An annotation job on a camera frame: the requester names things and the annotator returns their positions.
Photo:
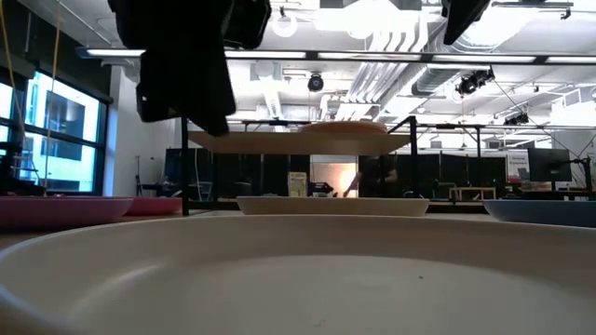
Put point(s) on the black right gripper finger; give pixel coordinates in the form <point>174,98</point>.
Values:
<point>461,16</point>

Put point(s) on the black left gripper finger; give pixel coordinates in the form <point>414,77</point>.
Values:
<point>160,88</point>
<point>207,88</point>

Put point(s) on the red plate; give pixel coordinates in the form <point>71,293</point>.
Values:
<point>156,206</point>

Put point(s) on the purple plate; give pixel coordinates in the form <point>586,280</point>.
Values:
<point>56,211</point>

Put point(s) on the beige plate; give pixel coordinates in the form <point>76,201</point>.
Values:
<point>326,207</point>

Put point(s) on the grey plate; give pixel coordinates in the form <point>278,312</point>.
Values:
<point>298,279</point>

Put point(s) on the blue plate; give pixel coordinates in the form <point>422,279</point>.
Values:
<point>545,211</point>

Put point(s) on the wooden shelf with black legs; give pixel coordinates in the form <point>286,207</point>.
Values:
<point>298,143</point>

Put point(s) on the black ceiling spotlight cluster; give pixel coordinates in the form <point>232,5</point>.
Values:
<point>517,119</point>
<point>470,84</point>

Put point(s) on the black metal gantry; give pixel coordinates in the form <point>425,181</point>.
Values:
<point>449,126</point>
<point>277,123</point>

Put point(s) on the black partition screen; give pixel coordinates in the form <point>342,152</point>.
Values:
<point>242,172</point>
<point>447,174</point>

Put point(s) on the black floor stand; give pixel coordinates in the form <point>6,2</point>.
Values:
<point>139,179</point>

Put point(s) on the white globe ceiling lamp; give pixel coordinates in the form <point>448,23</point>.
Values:
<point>285,24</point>

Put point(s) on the black round ceiling spotlight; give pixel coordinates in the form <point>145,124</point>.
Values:
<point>315,82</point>

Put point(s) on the ceiling light strip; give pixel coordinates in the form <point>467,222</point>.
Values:
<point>354,55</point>

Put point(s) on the large window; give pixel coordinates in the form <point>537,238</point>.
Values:
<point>60,153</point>

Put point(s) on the pale yellow sign board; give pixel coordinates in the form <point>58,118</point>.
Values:
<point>297,183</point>

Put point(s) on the white poster sign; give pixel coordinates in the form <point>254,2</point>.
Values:
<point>517,166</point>

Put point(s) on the black computer monitor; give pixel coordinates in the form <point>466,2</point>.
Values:
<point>549,165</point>

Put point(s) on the low wooden bench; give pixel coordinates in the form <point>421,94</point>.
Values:
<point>472,190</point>

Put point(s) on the person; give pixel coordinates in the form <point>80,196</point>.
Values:
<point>377,179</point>

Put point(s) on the black table frame rails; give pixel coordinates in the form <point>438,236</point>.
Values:
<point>456,207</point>

